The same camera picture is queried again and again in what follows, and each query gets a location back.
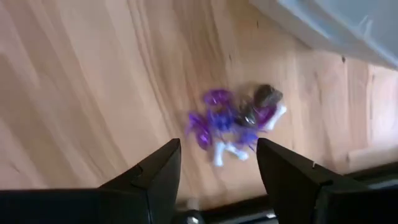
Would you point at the purple plastic spider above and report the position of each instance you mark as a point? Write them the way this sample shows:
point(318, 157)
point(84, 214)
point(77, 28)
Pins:
point(221, 120)
point(217, 97)
point(248, 137)
point(200, 130)
point(266, 114)

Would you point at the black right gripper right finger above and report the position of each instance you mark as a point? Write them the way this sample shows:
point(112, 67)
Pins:
point(289, 174)

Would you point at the small white plastic bone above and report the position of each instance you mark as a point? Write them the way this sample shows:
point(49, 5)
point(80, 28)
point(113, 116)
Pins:
point(219, 154)
point(237, 152)
point(276, 117)

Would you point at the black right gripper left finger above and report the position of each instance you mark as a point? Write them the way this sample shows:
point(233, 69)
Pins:
point(155, 174)

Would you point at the white plastic bin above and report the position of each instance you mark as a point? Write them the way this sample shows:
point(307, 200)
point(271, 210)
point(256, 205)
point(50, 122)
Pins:
point(326, 25)

